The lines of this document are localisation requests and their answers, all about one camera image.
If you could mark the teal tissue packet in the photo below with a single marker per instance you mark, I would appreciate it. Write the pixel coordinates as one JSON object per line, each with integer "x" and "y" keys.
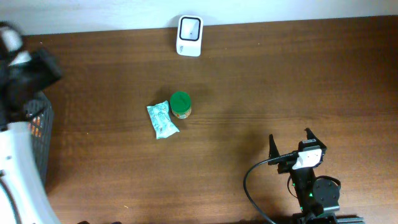
{"x": 161, "y": 122}

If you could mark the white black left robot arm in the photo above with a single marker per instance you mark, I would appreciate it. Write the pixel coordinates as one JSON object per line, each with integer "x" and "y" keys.
{"x": 26, "y": 122}

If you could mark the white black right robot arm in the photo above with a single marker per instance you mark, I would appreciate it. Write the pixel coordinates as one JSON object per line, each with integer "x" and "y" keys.
{"x": 317, "y": 196}

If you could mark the white barcode scanner box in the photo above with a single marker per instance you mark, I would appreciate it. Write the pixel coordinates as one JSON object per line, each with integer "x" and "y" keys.
{"x": 189, "y": 36}

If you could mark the grey plastic mesh basket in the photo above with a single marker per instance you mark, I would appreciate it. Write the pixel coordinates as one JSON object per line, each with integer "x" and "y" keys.
{"x": 40, "y": 114}

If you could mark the green lid seasoning jar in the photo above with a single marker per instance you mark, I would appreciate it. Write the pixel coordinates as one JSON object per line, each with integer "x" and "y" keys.
{"x": 181, "y": 104}

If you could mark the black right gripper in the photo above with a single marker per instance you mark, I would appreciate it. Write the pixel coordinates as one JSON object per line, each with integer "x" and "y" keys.
{"x": 285, "y": 165}

